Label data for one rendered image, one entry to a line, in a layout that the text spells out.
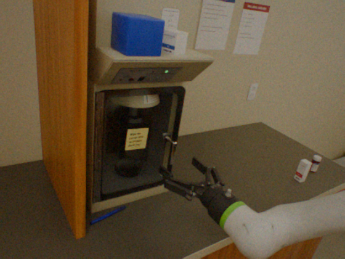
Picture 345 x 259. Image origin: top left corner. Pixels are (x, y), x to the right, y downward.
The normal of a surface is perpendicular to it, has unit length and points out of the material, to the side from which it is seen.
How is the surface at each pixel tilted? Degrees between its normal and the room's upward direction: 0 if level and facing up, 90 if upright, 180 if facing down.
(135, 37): 90
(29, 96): 90
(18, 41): 90
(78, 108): 90
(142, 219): 0
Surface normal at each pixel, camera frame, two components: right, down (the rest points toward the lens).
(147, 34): 0.54, 0.44
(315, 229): -0.62, 0.38
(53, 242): 0.14, -0.89
